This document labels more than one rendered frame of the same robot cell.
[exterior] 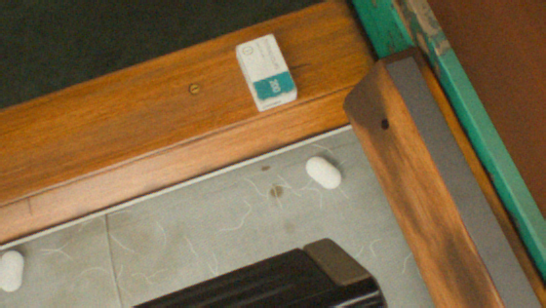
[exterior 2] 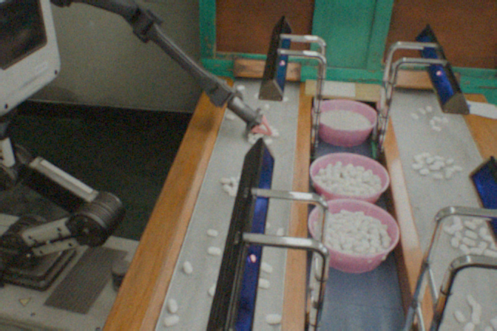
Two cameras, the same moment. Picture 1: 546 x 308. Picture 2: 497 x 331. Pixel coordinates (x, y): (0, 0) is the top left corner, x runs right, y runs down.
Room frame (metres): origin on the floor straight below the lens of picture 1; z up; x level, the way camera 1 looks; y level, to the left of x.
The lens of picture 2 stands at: (-0.46, 2.06, 1.81)
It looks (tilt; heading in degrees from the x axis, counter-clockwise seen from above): 33 degrees down; 287
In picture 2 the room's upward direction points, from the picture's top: 2 degrees clockwise
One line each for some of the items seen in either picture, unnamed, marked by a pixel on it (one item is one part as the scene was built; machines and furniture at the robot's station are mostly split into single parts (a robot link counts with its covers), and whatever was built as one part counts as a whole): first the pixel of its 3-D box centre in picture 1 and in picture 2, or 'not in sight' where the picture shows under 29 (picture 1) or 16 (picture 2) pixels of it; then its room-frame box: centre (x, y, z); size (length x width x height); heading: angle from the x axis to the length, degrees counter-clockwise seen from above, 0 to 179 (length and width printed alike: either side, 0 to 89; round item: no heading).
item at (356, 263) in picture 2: not in sight; (350, 237); (-0.39, 0.73, 0.72); 0.27 x 0.27 x 0.10
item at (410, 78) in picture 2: not in sight; (423, 79); (-0.52, -0.31, 0.83); 0.30 x 0.06 x 0.07; 12
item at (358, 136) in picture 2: not in sight; (343, 124); (-0.24, 0.02, 0.72); 0.27 x 0.27 x 0.10
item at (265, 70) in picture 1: (265, 72); not in sight; (0.34, -0.06, 0.77); 0.06 x 0.04 x 0.02; 12
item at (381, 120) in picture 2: not in sight; (406, 108); (-0.47, 0.15, 0.90); 0.20 x 0.19 x 0.45; 102
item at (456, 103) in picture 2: not in sight; (440, 63); (-0.55, 0.13, 1.08); 0.62 x 0.08 x 0.07; 102
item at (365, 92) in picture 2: not in sight; (343, 90); (-0.19, -0.19, 0.77); 0.33 x 0.15 x 0.01; 12
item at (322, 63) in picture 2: not in sight; (296, 100); (-0.08, 0.24, 0.90); 0.20 x 0.19 x 0.45; 102
